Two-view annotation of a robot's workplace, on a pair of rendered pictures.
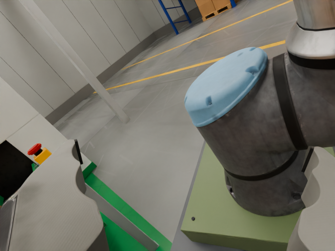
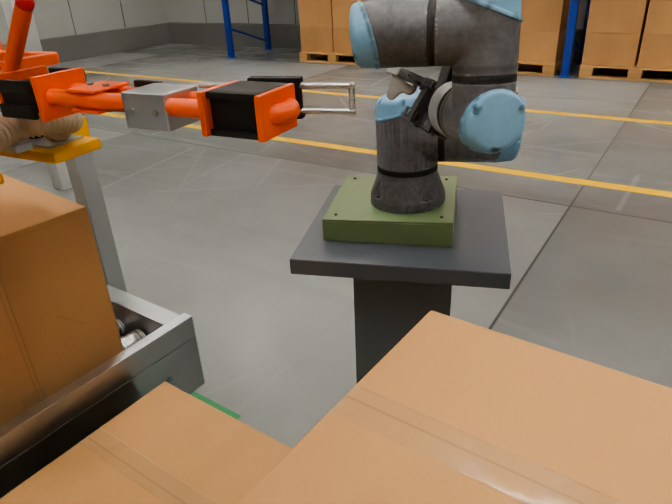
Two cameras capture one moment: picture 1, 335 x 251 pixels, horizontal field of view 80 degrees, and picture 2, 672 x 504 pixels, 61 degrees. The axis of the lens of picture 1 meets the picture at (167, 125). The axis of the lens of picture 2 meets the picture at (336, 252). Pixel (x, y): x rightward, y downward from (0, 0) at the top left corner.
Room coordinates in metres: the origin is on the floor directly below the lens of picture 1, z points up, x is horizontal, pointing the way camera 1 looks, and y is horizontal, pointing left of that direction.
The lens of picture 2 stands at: (-0.81, 0.68, 1.36)
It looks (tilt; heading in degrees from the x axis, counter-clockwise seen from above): 27 degrees down; 332
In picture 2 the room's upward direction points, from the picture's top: 3 degrees counter-clockwise
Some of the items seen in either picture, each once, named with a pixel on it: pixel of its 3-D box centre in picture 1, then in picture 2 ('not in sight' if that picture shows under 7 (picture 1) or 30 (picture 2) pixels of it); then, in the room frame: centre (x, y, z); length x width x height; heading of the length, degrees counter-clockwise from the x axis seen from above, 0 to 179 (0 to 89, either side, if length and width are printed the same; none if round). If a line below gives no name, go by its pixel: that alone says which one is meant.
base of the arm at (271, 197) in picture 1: (261, 161); (407, 181); (0.30, -0.12, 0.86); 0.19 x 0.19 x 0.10
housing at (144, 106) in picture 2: not in sight; (162, 106); (-0.08, 0.53, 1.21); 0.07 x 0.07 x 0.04; 34
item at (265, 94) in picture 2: not in sight; (248, 109); (-0.19, 0.46, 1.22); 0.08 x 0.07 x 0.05; 34
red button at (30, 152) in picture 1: (36, 150); not in sight; (0.98, 0.58, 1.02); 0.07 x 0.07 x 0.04
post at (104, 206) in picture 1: (107, 208); (108, 269); (0.98, 0.58, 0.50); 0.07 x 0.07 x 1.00; 26
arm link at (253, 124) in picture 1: (241, 110); (410, 127); (0.30, -0.12, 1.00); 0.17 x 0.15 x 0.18; 48
